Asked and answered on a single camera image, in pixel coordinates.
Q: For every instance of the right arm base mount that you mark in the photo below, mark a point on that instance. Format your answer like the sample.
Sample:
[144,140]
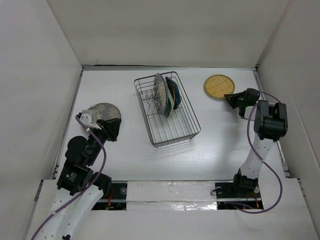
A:
[240,193]

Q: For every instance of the grey snowflake reindeer plate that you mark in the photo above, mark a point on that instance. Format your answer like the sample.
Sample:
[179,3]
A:
[106,111]

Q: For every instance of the woven bamboo round plate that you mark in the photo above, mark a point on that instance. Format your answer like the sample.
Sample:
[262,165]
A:
[219,85]

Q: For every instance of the pale green rectangular plate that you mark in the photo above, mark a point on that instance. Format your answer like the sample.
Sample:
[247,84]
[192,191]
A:
[170,104]

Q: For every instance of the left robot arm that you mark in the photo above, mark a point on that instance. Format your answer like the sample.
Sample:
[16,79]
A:
[78,187]

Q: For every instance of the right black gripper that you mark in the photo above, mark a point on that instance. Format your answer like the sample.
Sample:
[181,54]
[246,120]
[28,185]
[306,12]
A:
[231,98]

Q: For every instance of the yellow patterned round plate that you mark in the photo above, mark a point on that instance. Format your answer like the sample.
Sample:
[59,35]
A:
[173,93]

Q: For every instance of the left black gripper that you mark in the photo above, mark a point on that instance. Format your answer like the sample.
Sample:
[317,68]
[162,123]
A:
[110,127]

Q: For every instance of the grey wire dish rack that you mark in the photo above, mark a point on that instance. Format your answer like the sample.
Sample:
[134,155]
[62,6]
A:
[181,125]

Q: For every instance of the blue white floral plate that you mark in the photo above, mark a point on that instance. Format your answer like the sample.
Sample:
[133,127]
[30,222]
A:
[160,93]

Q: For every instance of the dark blue leaf plate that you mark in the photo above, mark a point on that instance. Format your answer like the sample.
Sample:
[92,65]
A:
[177,92]

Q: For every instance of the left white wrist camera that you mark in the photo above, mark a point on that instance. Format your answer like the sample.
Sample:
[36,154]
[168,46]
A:
[88,119]

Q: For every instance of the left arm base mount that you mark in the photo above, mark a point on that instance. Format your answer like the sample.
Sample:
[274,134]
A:
[116,200]

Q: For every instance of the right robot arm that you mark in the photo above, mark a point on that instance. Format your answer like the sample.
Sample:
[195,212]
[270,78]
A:
[267,123]

